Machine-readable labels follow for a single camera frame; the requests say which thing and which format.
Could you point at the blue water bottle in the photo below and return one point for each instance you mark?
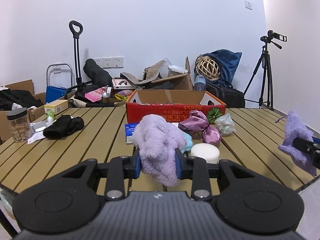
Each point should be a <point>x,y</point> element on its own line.
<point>200,83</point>

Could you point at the lilac fuzzy plush cloth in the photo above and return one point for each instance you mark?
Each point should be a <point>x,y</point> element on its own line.
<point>157,141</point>

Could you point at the dark blue velvet bag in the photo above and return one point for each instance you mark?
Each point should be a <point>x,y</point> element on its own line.
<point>228,62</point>

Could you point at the white wall socket strip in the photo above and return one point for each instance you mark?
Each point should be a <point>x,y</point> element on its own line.
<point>110,62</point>

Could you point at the black cloth on table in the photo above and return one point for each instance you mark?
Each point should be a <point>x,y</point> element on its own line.
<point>64,126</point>

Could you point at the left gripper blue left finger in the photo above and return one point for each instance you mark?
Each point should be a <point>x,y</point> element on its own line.
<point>135,164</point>

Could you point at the purple knit pouch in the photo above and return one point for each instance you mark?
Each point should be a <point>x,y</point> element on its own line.
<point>295,128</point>

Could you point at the black trolley handle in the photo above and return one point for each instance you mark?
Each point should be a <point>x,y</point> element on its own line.
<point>76,29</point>

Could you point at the woven rattan ball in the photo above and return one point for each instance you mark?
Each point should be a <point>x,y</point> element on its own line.
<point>207,67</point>

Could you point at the black drawstring bag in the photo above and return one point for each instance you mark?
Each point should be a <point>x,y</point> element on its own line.
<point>98,75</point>

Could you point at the red cardboard fruit box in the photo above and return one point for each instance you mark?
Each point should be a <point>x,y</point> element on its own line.
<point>173,105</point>

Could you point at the folding step stool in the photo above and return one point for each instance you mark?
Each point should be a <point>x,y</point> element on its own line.
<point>59,77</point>

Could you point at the olive folding slat table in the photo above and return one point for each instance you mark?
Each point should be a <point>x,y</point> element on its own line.
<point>258,133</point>

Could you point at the green small bottle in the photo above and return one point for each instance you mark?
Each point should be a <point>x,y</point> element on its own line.
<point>50,117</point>

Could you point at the clear jar with snacks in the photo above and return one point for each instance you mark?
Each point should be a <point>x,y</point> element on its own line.
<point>19,124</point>

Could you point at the white round foam puck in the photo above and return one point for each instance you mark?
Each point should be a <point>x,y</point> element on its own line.
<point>208,152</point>

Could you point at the iridescent crumpled wrapper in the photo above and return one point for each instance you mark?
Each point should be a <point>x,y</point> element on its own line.
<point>225,125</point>

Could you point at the light blue plush toy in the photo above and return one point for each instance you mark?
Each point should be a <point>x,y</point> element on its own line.
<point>189,143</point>

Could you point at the yellow small carton box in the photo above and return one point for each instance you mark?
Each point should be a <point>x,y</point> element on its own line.
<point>56,107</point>

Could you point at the black suitcase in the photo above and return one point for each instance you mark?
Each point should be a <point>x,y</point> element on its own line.
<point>231,97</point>

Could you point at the blue tissue pack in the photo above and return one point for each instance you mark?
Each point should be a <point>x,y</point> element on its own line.
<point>129,130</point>

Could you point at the brown cardboard box open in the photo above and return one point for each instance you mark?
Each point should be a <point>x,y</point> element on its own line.
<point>177,78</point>

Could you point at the pink satin bow scrunchie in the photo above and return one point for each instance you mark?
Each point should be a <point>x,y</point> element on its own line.
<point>197,122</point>

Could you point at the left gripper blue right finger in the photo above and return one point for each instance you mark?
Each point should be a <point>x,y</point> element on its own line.
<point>181,165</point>

